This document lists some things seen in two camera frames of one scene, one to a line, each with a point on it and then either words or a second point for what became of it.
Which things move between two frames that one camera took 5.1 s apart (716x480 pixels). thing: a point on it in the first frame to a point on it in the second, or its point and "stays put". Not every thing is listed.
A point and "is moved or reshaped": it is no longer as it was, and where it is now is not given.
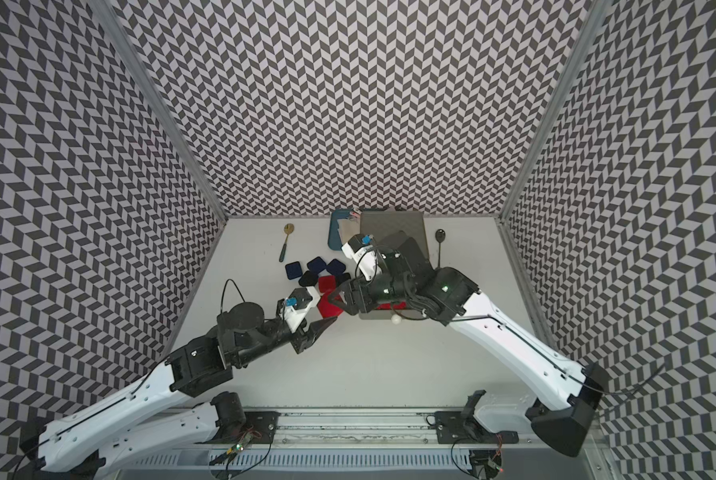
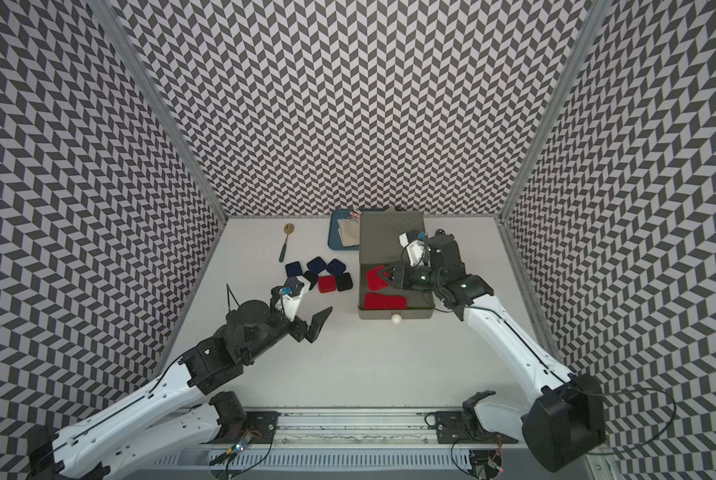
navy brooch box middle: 316,265 stays put
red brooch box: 327,309 is moved or reshaped
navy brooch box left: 293,270 stays put
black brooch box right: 342,277 stays put
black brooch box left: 308,278 stays put
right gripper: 353,289 to 401,279
